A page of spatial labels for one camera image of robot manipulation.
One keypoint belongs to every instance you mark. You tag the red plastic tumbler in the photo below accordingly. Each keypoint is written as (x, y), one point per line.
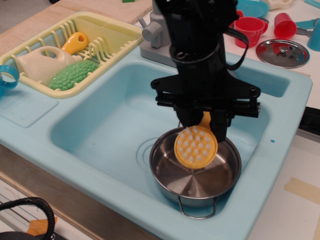
(284, 26)

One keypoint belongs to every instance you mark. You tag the cream plastic jug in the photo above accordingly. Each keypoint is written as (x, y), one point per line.
(44, 63)

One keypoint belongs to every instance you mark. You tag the yellow round dish brush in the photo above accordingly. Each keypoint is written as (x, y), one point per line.
(195, 147)

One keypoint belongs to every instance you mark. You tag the orange cloth piece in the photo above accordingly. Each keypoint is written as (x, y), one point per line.
(38, 227)

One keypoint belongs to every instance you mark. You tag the green bumpy toy vegetable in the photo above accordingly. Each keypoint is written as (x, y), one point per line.
(72, 74)

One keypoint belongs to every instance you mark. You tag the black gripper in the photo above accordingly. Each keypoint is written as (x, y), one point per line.
(221, 94)

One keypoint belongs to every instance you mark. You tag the stainless steel pot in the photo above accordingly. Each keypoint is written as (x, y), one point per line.
(194, 188)

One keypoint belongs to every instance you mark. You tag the teal plastic plate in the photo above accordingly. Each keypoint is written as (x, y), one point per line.
(253, 8)

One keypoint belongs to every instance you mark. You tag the black object at right edge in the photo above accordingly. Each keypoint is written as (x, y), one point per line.
(310, 121)

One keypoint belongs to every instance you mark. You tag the red plastic cup with handle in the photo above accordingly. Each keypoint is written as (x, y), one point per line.
(253, 28)

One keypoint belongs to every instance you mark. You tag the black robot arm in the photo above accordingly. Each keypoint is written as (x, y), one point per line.
(197, 29)

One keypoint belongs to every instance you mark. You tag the blue plastic cup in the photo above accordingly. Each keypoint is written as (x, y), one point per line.
(9, 78)

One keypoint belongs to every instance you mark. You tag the orange yellow plastic utensil handle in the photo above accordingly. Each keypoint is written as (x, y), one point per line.
(76, 42)

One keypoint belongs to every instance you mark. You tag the pale yellow dish rack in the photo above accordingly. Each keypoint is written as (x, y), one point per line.
(109, 40)

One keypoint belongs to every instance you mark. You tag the teal handled utensil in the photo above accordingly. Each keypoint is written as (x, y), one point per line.
(305, 28)

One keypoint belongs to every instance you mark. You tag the light blue toy sink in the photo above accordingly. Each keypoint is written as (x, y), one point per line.
(98, 142)

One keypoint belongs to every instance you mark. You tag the teal plastic cup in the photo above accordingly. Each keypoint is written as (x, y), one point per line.
(314, 39)

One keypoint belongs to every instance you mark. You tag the grey toy faucet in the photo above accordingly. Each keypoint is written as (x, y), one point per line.
(157, 41)

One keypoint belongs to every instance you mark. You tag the green block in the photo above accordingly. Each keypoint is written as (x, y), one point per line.
(128, 1)

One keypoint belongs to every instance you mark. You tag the steel pot lid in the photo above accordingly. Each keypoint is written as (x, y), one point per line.
(282, 53)

